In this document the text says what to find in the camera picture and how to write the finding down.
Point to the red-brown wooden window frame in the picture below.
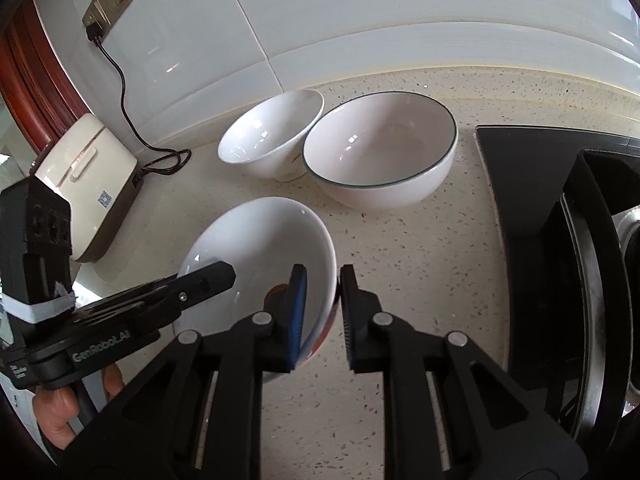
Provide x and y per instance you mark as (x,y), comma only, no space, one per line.
(45,95)

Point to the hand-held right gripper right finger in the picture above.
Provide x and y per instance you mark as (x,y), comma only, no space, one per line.
(345,310)

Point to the large green rimmed white bowl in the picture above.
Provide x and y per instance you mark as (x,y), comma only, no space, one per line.
(380,145)

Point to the cream and brown kitchen appliance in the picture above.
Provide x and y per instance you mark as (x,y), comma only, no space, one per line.
(85,160)

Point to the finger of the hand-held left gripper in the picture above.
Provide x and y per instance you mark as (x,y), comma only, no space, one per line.
(200,282)

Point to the white bowl with red print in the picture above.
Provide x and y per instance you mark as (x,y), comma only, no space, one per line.
(260,245)

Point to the white conical footed bowl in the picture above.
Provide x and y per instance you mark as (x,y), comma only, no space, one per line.
(270,130)

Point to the black pan support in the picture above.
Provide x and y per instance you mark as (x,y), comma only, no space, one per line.
(595,195)

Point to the black gas cooktop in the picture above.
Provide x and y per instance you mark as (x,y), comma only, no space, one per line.
(530,200)

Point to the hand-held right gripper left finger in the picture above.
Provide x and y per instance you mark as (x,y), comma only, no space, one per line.
(299,310)

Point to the person's left hand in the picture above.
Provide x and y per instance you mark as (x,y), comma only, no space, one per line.
(55,415)

